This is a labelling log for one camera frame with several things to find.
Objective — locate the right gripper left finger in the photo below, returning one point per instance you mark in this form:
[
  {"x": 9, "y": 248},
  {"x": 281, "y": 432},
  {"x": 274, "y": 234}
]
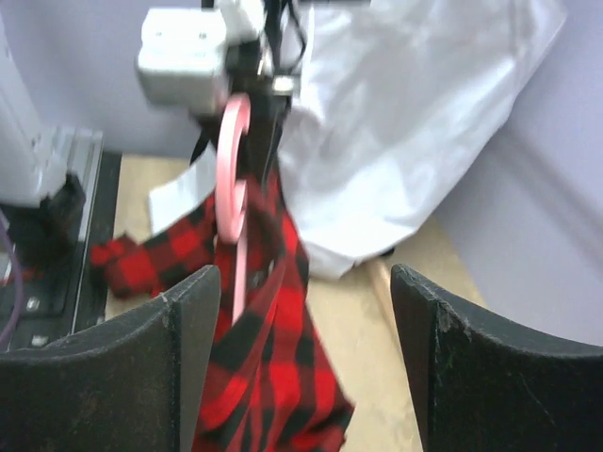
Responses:
[{"x": 131, "y": 383}]

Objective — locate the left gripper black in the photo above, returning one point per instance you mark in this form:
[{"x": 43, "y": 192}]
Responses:
[{"x": 255, "y": 67}]

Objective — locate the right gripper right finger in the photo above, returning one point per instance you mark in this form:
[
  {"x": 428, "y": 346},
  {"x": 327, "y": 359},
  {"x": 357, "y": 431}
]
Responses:
[{"x": 481, "y": 382}]

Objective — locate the pink plastic hanger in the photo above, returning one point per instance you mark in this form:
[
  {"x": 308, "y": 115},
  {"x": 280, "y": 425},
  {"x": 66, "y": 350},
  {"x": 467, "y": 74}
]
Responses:
[{"x": 231, "y": 193}]

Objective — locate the red black plaid shirt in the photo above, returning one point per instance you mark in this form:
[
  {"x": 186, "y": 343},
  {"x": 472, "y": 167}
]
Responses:
[{"x": 269, "y": 385}]

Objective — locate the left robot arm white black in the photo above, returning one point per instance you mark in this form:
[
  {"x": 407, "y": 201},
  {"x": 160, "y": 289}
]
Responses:
[{"x": 32, "y": 173}]

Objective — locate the white hanging shirt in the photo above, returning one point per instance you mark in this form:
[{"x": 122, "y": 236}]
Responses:
[{"x": 396, "y": 101}]

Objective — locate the wooden clothes rack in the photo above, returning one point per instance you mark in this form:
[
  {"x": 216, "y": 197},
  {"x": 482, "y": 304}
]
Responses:
[{"x": 379, "y": 275}]

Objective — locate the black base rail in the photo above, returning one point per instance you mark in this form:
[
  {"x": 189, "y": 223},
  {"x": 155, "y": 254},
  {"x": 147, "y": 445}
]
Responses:
[{"x": 25, "y": 334}]

